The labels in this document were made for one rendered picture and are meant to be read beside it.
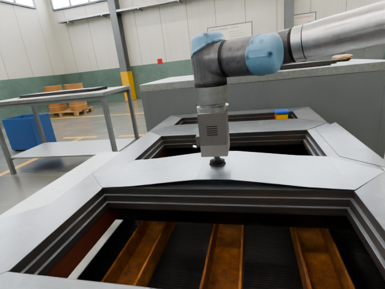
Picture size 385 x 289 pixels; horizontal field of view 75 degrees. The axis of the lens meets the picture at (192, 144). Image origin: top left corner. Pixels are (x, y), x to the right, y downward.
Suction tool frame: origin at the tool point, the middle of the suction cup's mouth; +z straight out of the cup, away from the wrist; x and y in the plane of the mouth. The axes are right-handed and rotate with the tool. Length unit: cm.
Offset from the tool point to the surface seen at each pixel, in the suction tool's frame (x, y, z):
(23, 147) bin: -376, -284, 78
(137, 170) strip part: -23.0, -1.2, 0.6
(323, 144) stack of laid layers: 29.8, -18.9, 1.2
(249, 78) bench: 9, -81, -15
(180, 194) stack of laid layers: -8.0, 8.9, 2.6
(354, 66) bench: 59, -80, -16
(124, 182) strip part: -23.1, 6.5, 0.6
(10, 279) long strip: -26.7, 36.3, 1.0
